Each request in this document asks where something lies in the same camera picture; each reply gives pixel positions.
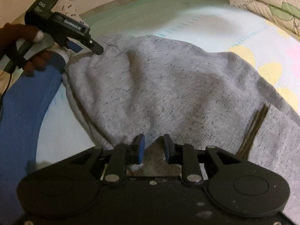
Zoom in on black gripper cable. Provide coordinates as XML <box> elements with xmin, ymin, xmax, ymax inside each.
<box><xmin>0</xmin><ymin>70</ymin><xmax>14</xmax><ymax>101</ymax></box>

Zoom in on left hand in brown glove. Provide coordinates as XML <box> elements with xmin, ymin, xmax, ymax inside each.
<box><xmin>1</xmin><ymin>23</ymin><xmax>51</xmax><ymax>75</ymax></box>

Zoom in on grey speckled pants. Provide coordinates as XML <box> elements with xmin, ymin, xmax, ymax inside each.
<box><xmin>61</xmin><ymin>33</ymin><xmax>300</xmax><ymax>177</ymax></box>

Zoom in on white patterned sock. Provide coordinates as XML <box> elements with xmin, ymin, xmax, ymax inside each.
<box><xmin>52</xmin><ymin>0</ymin><xmax>77</xmax><ymax>18</ymax></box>

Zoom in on pastel patterned bed sheet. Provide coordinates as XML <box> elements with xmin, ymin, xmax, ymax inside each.
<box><xmin>36</xmin><ymin>0</ymin><xmax>300</xmax><ymax>225</ymax></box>

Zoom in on blue trouser leg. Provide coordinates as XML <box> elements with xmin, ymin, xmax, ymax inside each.
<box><xmin>1</xmin><ymin>53</ymin><xmax>66</xmax><ymax>224</ymax></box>

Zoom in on leaf print pillow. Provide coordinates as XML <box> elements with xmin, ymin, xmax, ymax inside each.
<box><xmin>229</xmin><ymin>0</ymin><xmax>299</xmax><ymax>36</ymax></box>

